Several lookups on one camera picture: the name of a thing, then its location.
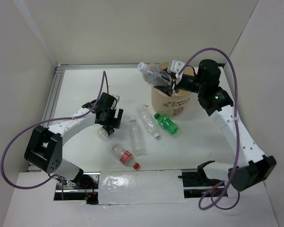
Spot black label small bottle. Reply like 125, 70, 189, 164
98, 126, 115, 141

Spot blue white label bottle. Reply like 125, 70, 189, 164
137, 62, 170, 87

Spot green soda bottle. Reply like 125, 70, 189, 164
154, 113, 179, 135

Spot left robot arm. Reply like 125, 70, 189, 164
24, 92, 123, 189

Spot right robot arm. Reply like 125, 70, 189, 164
158, 59, 276, 192

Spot beige round bin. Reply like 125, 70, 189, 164
151, 61, 192, 118

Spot clear bottle blue cap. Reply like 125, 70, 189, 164
137, 105, 160, 140

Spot clear bottle white cap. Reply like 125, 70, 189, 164
129, 117, 147, 156

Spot red label bottle near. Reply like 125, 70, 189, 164
111, 144, 140, 170

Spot white tape sheet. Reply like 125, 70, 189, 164
98, 170, 185, 205

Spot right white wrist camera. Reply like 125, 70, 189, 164
167, 60, 185, 79

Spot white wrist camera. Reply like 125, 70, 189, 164
167, 60, 185, 79
111, 95, 120, 109

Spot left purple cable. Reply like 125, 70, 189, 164
1, 70, 109, 201

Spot purple cable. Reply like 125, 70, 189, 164
1, 70, 109, 201
179, 48, 241, 211

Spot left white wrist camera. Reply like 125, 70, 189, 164
111, 95, 120, 109

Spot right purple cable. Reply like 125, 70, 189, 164
179, 48, 241, 211

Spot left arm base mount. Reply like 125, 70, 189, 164
53, 172, 100, 205

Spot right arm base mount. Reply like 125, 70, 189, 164
178, 169, 220, 199

